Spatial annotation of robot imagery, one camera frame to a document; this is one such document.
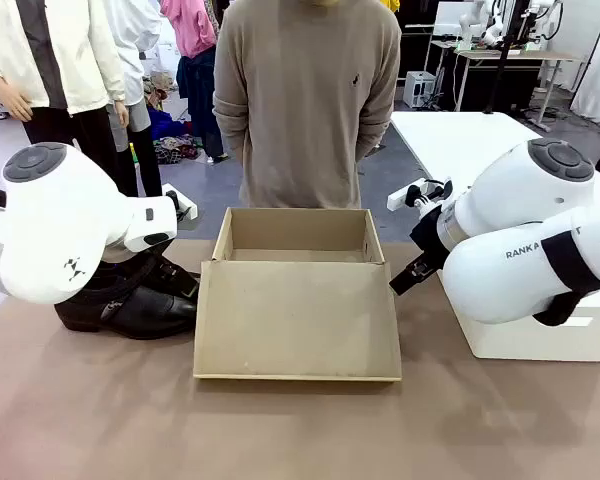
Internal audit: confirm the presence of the person in beige sweater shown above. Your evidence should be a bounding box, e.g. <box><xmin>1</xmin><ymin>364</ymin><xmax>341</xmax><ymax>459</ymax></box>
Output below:
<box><xmin>212</xmin><ymin>0</ymin><xmax>404</xmax><ymax>210</ymax></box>

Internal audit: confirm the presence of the large white table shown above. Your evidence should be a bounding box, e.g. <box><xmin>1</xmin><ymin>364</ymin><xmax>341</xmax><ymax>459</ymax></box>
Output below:
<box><xmin>389</xmin><ymin>110</ymin><xmax>600</xmax><ymax>201</ymax></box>

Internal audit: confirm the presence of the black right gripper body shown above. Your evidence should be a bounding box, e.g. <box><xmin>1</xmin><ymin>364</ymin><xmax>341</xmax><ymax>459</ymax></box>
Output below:
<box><xmin>408</xmin><ymin>206</ymin><xmax>452</xmax><ymax>267</ymax></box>

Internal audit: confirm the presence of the black leather buckle shoe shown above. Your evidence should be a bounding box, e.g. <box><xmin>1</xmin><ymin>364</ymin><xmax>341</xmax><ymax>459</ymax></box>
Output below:
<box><xmin>54</xmin><ymin>282</ymin><xmax>199</xmax><ymax>341</ymax></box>
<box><xmin>147</xmin><ymin>254</ymin><xmax>202</xmax><ymax>302</ymax></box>

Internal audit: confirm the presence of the white computer case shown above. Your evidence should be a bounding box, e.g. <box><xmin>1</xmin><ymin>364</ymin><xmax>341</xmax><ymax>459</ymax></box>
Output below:
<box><xmin>403</xmin><ymin>70</ymin><xmax>439</xmax><ymax>109</ymax></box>

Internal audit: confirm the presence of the colourful clothes pile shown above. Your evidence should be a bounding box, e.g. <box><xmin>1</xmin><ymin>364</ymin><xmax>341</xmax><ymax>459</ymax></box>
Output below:
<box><xmin>147</xmin><ymin>107</ymin><xmax>204</xmax><ymax>166</ymax></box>

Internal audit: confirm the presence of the background work table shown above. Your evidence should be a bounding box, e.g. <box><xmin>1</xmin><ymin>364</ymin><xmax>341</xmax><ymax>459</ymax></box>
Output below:
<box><xmin>428</xmin><ymin>38</ymin><xmax>575</xmax><ymax>126</ymax></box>

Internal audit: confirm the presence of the mannequin in cream jacket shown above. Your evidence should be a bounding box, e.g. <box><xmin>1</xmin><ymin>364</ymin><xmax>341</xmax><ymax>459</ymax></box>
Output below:
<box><xmin>0</xmin><ymin>0</ymin><xmax>142</xmax><ymax>199</ymax></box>

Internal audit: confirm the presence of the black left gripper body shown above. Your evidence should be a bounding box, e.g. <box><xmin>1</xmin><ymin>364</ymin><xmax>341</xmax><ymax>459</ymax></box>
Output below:
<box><xmin>101</xmin><ymin>244</ymin><xmax>164</xmax><ymax>284</ymax></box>

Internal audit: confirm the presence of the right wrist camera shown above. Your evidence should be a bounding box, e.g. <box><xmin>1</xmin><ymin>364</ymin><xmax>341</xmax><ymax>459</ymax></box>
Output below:
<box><xmin>386</xmin><ymin>176</ymin><xmax>454</xmax><ymax>212</ymax></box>

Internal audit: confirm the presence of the hats pile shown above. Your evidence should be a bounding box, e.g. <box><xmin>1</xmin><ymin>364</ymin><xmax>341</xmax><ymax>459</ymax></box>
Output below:
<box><xmin>142</xmin><ymin>69</ymin><xmax>179</xmax><ymax>109</ymax></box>

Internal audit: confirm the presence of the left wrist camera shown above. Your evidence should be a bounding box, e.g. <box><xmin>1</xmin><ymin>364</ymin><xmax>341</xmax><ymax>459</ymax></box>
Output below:
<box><xmin>160</xmin><ymin>183</ymin><xmax>199</xmax><ymax>224</ymax></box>

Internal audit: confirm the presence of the black tripod pole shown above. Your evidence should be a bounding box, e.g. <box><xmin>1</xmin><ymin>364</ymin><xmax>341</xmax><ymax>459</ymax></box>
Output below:
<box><xmin>482</xmin><ymin>0</ymin><xmax>520</xmax><ymax>116</ymax></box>

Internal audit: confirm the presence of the brown cardboard shoe box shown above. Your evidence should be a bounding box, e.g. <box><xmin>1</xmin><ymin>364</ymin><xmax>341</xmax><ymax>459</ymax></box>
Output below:
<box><xmin>193</xmin><ymin>207</ymin><xmax>403</xmax><ymax>384</ymax></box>

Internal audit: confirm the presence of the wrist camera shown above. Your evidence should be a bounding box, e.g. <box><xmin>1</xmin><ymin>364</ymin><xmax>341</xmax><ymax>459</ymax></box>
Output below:
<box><xmin>160</xmin><ymin>183</ymin><xmax>199</xmax><ymax>224</ymax></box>
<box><xmin>386</xmin><ymin>176</ymin><xmax>454</xmax><ymax>212</ymax></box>

